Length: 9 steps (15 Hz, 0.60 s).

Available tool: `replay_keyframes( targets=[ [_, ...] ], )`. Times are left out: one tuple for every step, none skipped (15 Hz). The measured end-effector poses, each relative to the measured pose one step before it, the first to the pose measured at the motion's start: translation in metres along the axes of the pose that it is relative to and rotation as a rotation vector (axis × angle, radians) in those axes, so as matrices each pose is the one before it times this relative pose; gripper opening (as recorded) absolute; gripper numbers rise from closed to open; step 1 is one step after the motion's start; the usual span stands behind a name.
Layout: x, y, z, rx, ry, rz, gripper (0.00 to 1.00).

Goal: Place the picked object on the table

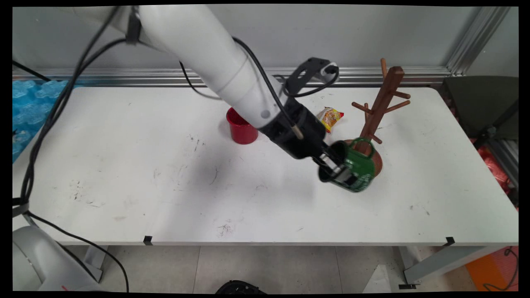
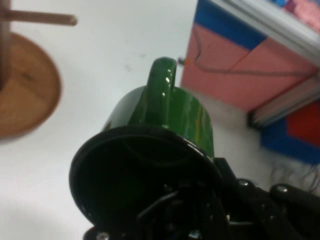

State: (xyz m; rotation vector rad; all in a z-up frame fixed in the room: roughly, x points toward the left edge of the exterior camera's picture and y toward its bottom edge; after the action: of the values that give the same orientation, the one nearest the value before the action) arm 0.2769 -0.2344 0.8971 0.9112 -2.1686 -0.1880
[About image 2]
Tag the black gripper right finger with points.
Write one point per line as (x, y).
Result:
(262, 215)

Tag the blue foam floor mat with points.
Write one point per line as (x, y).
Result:
(220, 22)
(277, 142)

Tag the aluminium frame rail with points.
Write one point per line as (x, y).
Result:
(275, 25)

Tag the red plastic bag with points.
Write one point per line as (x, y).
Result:
(305, 11)

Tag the brown wooden mug tree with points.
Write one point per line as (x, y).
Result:
(30, 87)

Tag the red foam floor mat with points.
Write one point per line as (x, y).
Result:
(305, 125)

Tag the grey metal table leg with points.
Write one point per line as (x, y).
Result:
(280, 110)

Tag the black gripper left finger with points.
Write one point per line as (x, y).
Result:
(190, 215)

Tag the green enamel mug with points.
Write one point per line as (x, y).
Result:
(175, 110)

